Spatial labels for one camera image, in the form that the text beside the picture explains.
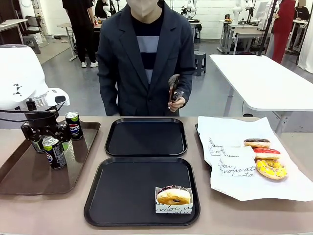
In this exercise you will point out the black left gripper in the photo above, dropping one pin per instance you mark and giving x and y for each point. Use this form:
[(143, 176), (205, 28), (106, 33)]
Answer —
[(42, 121)]

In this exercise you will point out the black Pepsi can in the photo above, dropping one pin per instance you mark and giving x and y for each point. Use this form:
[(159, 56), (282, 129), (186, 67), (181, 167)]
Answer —
[(38, 147), (74, 127), (55, 156)]

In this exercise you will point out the metal serving tongs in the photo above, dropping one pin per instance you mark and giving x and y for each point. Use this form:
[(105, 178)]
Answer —
[(174, 85)]

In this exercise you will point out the white printed paper donut holder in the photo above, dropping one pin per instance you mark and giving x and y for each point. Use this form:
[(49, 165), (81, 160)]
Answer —
[(237, 167)]

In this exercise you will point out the chocolate glazed donut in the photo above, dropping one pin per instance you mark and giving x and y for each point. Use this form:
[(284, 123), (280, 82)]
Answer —
[(173, 208), (256, 142)]

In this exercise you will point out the red glazed donut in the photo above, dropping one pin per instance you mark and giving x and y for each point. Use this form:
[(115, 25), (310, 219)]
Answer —
[(266, 153)]

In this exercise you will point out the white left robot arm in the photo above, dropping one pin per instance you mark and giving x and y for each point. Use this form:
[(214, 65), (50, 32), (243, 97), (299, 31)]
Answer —
[(17, 73)]

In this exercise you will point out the person's right forearm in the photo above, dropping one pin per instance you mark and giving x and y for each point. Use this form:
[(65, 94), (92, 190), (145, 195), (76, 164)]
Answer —
[(108, 98)]

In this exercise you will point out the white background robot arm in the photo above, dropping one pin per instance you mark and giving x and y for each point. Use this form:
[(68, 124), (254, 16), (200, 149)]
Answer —
[(189, 7), (236, 11)]

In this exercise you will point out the person's left forearm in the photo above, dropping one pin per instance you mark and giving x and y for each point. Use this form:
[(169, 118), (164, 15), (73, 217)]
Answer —
[(187, 93)]

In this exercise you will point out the person's left hand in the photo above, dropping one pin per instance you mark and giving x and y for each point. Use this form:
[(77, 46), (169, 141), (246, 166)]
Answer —
[(178, 104)]

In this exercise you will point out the brown plastic tray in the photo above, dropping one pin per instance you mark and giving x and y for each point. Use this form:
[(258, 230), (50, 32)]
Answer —
[(29, 176)]

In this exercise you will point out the small grey step stool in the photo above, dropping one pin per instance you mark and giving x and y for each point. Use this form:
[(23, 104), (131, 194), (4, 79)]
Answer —
[(33, 41)]

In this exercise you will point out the large black plastic tray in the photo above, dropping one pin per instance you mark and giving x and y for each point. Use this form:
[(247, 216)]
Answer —
[(122, 191)]

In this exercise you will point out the small black plastic tray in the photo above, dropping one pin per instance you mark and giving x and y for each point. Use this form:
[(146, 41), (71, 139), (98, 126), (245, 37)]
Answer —
[(145, 137)]

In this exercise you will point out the person in dark blazer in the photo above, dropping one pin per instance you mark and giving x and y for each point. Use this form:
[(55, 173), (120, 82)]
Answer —
[(132, 73)]

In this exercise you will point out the background grey work table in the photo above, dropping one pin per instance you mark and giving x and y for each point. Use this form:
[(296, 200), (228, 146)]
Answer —
[(68, 27)]

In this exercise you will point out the background person in black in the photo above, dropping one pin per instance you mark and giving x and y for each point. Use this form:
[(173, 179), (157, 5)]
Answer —
[(82, 29)]

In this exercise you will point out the black office chair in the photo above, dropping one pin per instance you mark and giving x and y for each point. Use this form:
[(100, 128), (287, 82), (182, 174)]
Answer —
[(33, 23)]

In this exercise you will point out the white background desk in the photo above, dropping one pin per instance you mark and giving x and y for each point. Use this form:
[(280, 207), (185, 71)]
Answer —
[(12, 23)]

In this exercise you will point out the background seated person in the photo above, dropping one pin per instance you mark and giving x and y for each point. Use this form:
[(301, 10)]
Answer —
[(100, 8)]

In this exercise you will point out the chocolate sprinkle donut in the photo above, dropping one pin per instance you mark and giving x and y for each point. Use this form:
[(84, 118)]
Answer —
[(172, 195)]

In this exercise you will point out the chocolate glazed donut in box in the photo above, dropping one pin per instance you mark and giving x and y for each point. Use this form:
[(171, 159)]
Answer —
[(173, 208)]

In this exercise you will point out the grey plastic stool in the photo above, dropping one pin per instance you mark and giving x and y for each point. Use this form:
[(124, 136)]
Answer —
[(200, 62)]

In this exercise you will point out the white paper sheet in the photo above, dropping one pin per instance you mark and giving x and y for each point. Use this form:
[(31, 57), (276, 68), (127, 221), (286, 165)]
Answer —
[(244, 188)]

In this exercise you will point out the white folding table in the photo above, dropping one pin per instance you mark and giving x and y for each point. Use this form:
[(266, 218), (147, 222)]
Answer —
[(264, 78)]

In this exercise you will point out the background table with equipment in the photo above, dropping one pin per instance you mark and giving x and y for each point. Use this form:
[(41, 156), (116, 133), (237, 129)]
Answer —
[(247, 31)]

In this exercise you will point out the yellow sprinkle donut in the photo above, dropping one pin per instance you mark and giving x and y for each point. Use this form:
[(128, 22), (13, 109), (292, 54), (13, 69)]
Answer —
[(272, 170)]

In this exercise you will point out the black slanted pole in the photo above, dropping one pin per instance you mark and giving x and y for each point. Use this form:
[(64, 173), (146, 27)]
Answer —
[(269, 27)]

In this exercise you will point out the background person in red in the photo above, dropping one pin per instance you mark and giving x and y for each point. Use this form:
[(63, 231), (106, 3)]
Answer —
[(283, 29)]

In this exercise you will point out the white curtain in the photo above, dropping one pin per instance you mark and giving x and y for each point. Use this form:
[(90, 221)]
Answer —
[(306, 36)]

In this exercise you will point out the background person with blurred face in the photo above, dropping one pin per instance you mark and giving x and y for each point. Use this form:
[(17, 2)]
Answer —
[(302, 12)]

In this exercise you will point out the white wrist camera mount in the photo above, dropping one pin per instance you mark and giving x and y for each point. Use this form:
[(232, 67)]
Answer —
[(57, 96)]

